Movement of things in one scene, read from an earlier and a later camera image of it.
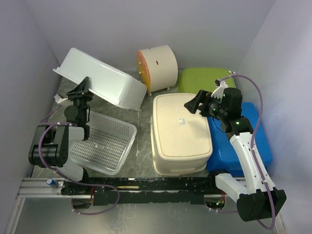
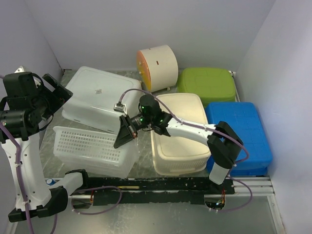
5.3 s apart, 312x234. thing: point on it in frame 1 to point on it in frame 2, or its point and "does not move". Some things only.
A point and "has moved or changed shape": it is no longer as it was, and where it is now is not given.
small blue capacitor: x=50 y=182 does not move
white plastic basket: x=107 y=82 has moved or changed shape
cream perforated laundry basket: x=181 y=141 does not move
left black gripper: x=82 y=91 to x=61 y=94
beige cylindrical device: x=157 y=68 does not move
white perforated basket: x=109 y=141 has moved or changed shape
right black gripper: x=192 y=105 to x=127 y=132
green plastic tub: x=193 y=80 does not move
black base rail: x=191 y=190 does not move
